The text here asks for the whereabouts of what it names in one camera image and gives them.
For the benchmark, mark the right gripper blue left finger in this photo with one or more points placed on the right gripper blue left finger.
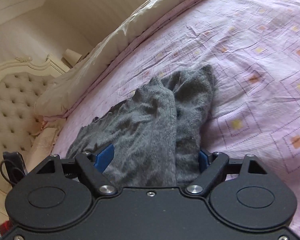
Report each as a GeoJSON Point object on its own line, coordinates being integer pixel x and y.
{"type": "Point", "coordinates": [90, 168]}

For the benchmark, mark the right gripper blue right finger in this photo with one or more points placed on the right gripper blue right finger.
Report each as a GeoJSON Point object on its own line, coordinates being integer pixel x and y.
{"type": "Point", "coordinates": [212, 167]}

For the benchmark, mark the grey argyle knit sweater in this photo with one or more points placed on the grey argyle knit sweater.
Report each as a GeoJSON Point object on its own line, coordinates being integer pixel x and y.
{"type": "Point", "coordinates": [156, 132]}

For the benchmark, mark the cream pillow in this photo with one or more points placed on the cream pillow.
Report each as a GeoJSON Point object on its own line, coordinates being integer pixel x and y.
{"type": "Point", "coordinates": [44, 142]}

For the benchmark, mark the beige duvet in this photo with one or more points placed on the beige duvet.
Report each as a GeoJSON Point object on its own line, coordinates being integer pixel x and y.
{"type": "Point", "coordinates": [67, 91]}

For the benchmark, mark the beige bedside lamp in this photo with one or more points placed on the beige bedside lamp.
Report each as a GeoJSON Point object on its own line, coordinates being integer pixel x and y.
{"type": "Point", "coordinates": [72, 57]}

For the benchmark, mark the cream tufted headboard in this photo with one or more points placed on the cream tufted headboard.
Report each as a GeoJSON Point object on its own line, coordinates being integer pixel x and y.
{"type": "Point", "coordinates": [21, 84]}

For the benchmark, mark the pink patterned bed sheet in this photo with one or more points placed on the pink patterned bed sheet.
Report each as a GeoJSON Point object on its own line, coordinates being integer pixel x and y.
{"type": "Point", "coordinates": [254, 48]}

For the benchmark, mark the black device with cable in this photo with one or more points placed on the black device with cable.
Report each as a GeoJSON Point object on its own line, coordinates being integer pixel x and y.
{"type": "Point", "coordinates": [12, 167]}

